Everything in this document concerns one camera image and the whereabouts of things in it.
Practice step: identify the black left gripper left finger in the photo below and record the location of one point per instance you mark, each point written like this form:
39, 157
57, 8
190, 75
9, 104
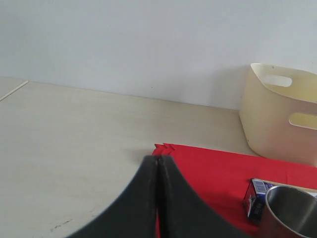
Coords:
133, 213

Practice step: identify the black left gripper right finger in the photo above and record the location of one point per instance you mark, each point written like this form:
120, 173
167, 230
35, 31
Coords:
181, 212

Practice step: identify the blue white milk carton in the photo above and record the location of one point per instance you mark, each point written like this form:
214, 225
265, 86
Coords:
254, 199

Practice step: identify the stainless steel cup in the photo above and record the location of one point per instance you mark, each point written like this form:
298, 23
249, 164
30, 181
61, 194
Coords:
288, 213

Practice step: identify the red tablecloth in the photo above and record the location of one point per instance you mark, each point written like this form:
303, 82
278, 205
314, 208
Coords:
221, 178

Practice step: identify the upper wooden chopstick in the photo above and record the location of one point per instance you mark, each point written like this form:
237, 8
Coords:
294, 186

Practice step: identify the cream plastic bin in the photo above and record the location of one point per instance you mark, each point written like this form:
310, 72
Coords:
278, 113

